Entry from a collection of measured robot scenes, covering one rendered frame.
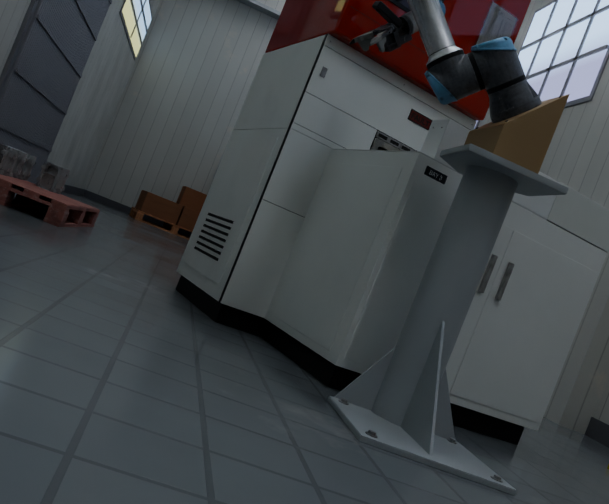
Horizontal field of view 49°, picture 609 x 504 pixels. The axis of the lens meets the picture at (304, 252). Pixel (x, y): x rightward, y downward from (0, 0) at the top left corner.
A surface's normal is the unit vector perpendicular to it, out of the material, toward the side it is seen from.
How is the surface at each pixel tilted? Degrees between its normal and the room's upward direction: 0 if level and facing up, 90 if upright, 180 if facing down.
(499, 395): 90
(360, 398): 90
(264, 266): 90
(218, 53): 90
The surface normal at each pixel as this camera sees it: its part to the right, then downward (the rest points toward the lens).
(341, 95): 0.42, 0.15
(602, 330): 0.18, 0.06
